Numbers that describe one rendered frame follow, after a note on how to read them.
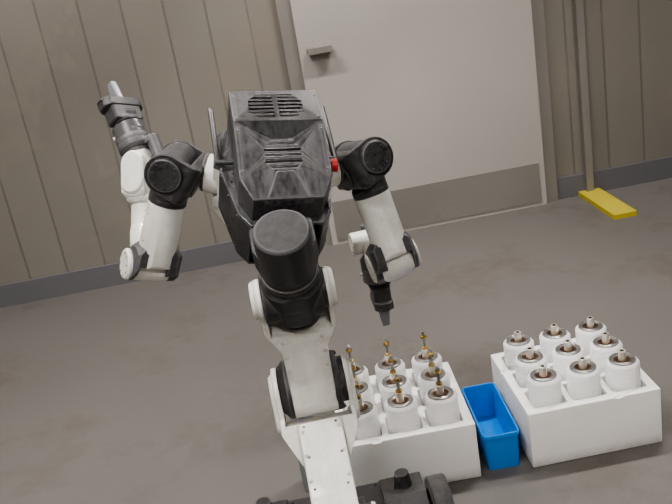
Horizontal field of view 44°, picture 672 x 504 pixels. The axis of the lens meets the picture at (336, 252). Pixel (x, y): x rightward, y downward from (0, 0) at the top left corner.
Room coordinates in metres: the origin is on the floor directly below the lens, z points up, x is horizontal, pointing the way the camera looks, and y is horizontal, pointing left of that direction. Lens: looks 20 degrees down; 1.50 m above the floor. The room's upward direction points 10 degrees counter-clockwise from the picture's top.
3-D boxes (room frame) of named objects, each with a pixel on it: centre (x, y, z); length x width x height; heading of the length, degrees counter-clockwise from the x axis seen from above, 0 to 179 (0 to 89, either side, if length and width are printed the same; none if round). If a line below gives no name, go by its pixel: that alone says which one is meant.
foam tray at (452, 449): (2.24, -0.11, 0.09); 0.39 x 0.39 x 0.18; 1
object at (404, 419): (2.12, -0.11, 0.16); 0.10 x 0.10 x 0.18
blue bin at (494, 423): (2.21, -0.38, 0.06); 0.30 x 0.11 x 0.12; 1
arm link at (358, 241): (2.25, -0.10, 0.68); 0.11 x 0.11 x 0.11; 9
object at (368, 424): (2.12, 0.01, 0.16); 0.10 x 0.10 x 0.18
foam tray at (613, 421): (2.24, -0.64, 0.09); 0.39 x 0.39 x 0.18; 3
